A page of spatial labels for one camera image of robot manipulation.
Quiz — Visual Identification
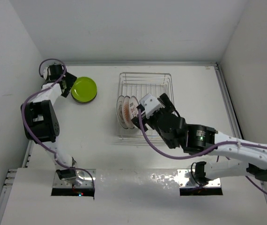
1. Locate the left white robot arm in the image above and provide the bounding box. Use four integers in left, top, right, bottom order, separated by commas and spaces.
21, 61, 77, 182

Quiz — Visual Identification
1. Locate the dark grey blue plate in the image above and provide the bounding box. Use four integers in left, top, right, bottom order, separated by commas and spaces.
72, 93, 97, 104

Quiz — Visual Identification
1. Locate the metal base plate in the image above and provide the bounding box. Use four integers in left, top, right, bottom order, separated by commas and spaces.
52, 169, 96, 188
177, 169, 221, 188

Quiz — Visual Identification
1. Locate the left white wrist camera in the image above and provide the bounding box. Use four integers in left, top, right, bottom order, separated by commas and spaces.
42, 67, 50, 80

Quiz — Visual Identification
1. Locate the metal wire dish rack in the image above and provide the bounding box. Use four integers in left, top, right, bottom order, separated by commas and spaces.
117, 72, 174, 143

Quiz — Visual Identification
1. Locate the white plate dark pattern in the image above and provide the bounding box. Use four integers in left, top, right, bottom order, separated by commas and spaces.
116, 95, 128, 129

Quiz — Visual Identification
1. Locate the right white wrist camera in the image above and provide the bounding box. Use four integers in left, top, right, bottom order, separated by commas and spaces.
140, 93, 163, 119

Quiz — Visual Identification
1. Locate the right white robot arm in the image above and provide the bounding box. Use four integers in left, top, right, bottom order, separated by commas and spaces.
128, 93, 267, 187

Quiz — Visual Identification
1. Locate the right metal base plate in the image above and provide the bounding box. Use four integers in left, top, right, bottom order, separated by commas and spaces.
177, 169, 221, 188

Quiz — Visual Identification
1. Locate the white plate colourful print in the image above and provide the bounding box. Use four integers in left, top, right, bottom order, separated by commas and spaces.
129, 96, 140, 127

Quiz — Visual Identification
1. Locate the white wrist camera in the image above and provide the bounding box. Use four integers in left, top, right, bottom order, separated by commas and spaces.
140, 93, 163, 119
42, 67, 50, 80

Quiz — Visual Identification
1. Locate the white plate orange flower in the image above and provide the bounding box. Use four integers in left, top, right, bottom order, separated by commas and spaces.
122, 96, 134, 129

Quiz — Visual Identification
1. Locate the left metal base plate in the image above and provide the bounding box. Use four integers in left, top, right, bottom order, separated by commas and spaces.
52, 169, 96, 188

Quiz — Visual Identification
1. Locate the aluminium table frame rail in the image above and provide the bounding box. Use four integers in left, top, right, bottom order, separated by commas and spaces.
1, 65, 267, 225

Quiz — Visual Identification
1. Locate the green plate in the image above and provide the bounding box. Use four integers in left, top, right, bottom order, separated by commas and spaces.
71, 77, 97, 95

